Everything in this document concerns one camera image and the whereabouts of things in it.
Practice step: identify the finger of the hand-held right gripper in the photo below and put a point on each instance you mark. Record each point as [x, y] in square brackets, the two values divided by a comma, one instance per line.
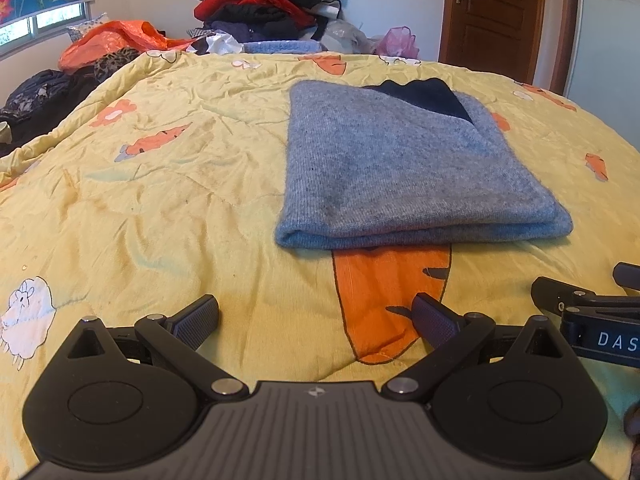
[555, 292]
[627, 275]

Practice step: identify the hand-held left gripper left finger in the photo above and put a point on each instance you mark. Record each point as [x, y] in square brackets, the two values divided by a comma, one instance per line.
[195, 322]

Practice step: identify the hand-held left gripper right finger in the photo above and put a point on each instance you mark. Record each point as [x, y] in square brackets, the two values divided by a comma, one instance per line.
[435, 322]

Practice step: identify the grey sweater with navy sleeves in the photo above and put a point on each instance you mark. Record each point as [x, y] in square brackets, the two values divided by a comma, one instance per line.
[400, 170]

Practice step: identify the dark navy clothes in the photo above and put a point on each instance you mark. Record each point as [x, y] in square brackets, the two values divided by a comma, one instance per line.
[255, 25]

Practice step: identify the yellow printed blanket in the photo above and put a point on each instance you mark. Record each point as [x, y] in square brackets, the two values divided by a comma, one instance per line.
[150, 200]

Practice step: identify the dark floral cloth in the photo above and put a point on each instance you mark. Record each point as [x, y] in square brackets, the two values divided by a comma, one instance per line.
[40, 100]

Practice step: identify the leopard print cloth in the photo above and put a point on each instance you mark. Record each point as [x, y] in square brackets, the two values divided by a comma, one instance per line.
[115, 62]

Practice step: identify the white crumpled cloth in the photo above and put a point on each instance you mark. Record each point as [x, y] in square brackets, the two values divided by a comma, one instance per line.
[222, 42]

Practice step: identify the pink plastic bag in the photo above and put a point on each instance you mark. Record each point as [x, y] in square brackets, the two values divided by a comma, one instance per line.
[397, 42]

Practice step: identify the brown wooden door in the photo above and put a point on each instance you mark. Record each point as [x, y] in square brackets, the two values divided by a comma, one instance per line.
[495, 15]

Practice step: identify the light blue knit garment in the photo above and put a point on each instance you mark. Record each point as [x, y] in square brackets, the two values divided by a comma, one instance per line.
[282, 47]

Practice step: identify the orange plastic bag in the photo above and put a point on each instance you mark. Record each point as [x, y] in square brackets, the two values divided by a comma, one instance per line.
[120, 40]

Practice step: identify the white plastic bag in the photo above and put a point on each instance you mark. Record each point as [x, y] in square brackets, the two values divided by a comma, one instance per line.
[347, 37]

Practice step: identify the patterned pillow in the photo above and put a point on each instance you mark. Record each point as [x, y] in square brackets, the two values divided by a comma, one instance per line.
[90, 25]

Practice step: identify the window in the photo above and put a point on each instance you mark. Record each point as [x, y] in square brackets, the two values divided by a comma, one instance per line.
[45, 22]

